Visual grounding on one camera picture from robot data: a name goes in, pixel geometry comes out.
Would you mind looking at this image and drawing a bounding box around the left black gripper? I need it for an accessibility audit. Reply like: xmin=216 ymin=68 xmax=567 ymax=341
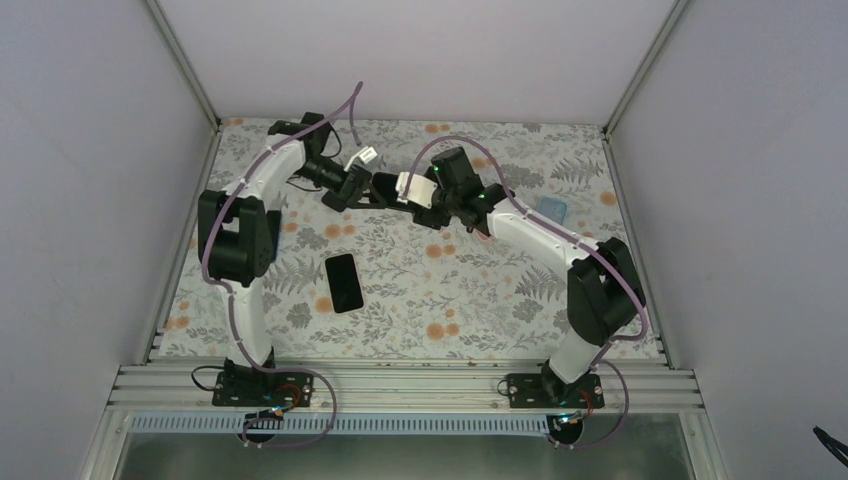
xmin=295 ymin=155 xmax=386 ymax=209

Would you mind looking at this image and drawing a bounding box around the light blue phone case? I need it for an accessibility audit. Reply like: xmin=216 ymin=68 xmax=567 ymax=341
xmin=536 ymin=196 xmax=568 ymax=225

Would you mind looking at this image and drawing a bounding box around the black phone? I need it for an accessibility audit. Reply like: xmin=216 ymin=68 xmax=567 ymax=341
xmin=369 ymin=172 xmax=398 ymax=204

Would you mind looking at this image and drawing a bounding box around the blue smartphone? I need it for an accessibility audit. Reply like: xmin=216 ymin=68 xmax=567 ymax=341
xmin=266 ymin=210 xmax=282 ymax=263

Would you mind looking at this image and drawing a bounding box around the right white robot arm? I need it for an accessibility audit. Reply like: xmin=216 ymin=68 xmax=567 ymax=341
xmin=395 ymin=147 xmax=648 ymax=407

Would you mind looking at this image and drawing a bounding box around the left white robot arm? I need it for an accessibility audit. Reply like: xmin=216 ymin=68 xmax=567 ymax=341
xmin=197 ymin=112 xmax=386 ymax=405

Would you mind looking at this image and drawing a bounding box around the floral patterned mat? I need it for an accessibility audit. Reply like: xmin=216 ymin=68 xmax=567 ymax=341
xmin=160 ymin=117 xmax=664 ymax=362

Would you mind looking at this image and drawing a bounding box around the black object at corner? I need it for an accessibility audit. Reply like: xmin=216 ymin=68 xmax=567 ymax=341
xmin=813 ymin=426 xmax=848 ymax=467

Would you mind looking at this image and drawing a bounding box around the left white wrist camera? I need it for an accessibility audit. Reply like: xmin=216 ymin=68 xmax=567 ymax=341
xmin=344 ymin=146 xmax=378 ymax=171

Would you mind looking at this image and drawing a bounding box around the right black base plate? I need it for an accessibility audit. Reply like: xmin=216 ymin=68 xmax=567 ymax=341
xmin=504 ymin=373 xmax=605 ymax=409

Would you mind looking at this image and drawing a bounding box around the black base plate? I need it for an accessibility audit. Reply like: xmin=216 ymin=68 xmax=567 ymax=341
xmin=211 ymin=372 xmax=314 ymax=409
xmin=504 ymin=373 xmax=605 ymax=409

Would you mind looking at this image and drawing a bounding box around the perforated cable duct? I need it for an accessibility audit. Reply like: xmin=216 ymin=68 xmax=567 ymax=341
xmin=128 ymin=412 xmax=549 ymax=437

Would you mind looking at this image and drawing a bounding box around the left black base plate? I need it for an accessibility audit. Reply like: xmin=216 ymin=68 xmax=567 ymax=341
xmin=211 ymin=372 xmax=314 ymax=409

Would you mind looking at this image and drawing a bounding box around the aluminium rail frame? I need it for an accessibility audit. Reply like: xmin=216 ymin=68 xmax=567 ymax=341
xmin=107 ymin=360 xmax=704 ymax=414

